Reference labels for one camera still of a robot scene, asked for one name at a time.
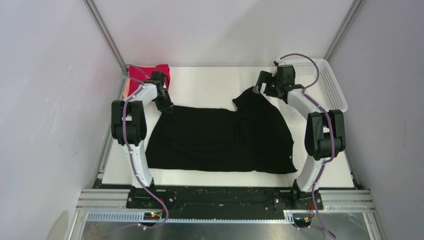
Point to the folded peach t shirt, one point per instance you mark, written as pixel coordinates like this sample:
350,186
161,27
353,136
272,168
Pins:
126,90

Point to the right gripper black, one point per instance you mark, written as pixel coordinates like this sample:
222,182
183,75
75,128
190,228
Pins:
264,77

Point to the aluminium frame post right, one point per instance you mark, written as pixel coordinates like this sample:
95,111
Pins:
347,21

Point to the folded red t shirt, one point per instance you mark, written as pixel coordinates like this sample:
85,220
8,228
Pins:
135,73

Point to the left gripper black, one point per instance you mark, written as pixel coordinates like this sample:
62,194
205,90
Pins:
167,107

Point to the black t shirt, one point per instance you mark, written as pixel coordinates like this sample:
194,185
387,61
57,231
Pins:
253,137

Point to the aluminium frame post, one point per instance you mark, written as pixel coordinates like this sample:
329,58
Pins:
347,21
104,31

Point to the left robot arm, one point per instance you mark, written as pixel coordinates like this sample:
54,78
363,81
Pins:
129,126

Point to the aluminium frame post left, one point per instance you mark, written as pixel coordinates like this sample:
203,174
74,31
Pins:
104,31

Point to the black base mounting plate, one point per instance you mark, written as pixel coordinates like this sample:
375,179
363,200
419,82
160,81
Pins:
222,203

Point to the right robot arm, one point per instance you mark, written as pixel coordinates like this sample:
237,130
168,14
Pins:
325,128

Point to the white plastic basket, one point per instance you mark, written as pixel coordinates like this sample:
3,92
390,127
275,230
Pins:
325,89

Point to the aluminium front rail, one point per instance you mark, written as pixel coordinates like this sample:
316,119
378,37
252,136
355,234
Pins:
101,214

